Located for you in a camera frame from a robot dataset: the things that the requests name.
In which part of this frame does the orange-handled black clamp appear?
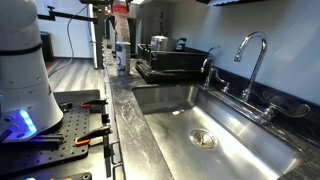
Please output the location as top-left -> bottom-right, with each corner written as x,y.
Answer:
80,99 -> 108,109
74,125 -> 112,147

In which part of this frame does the stainless steel pot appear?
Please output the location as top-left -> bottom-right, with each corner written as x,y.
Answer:
151,36 -> 176,51

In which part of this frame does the black hanging cable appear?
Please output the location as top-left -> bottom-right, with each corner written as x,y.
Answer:
48,3 -> 89,78

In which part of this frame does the black trash bin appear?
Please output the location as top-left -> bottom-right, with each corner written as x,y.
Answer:
40,31 -> 54,62

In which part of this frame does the small chrome side faucet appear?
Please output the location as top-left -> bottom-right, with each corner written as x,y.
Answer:
200,46 -> 230,92

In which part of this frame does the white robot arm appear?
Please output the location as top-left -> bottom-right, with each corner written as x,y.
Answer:
0,0 -> 63,143

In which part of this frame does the tall chrome gooseneck faucet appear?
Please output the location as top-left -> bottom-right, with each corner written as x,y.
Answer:
233,30 -> 269,103

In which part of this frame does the far orange-handled black clamp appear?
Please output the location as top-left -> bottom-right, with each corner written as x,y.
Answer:
80,99 -> 108,109

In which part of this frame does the near orange-handled black clamp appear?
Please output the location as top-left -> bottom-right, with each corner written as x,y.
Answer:
74,125 -> 112,147

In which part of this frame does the black dish drying rack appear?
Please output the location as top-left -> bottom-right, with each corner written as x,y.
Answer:
135,44 -> 207,84

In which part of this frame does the stainless steel sink basin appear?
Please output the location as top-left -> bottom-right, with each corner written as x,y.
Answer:
133,86 -> 303,180

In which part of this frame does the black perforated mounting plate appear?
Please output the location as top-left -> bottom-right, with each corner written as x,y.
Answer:
0,105 -> 90,176

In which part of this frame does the orange-capped creamer bottle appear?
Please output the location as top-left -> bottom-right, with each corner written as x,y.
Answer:
112,1 -> 130,42

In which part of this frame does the chrome wing faucet handle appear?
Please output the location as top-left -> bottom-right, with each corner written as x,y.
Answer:
260,103 -> 311,120

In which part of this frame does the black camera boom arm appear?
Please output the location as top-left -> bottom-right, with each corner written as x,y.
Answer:
38,6 -> 98,24

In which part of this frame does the white-capped creamer bottle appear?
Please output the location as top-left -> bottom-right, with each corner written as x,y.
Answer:
116,41 -> 131,76

